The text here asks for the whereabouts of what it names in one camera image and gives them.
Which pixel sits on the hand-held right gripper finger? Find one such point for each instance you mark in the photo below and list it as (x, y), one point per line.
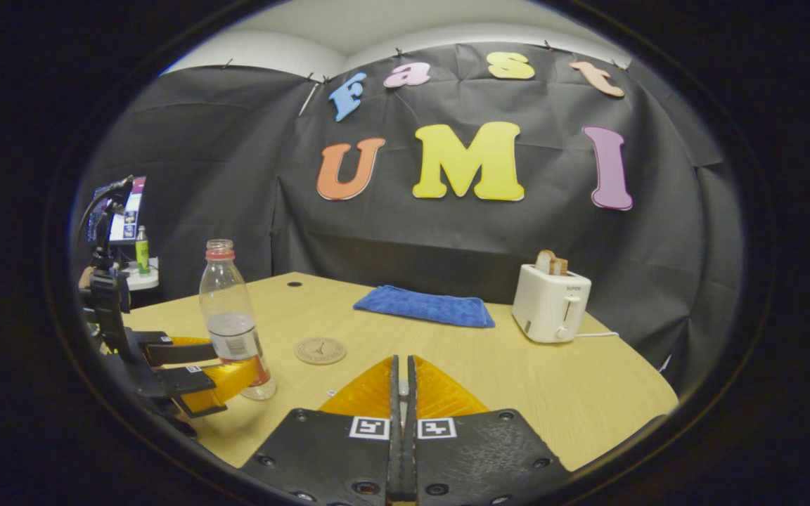
(410, 450)
(394, 450)

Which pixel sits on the white side table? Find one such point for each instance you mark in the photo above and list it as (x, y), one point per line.
(141, 281)

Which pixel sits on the computer monitor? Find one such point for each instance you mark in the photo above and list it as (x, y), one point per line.
(131, 218)

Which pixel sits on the bread slice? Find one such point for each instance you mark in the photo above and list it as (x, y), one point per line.
(551, 263)

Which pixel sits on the green drink bottle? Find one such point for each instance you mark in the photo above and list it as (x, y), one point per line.
(143, 253)

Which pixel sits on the clear water bottle red label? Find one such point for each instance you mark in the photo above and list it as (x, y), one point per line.
(229, 309)

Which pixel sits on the black backdrop cloth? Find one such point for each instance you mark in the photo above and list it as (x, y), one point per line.
(447, 232)

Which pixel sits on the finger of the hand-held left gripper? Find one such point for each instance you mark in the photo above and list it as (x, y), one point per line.
(187, 383)
(180, 351)

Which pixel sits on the blue folded towel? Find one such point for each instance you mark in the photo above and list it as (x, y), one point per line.
(426, 307)

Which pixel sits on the round wooden coaster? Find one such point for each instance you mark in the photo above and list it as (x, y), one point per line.
(319, 351)

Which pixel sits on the white toaster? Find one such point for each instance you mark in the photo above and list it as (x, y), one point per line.
(549, 306)

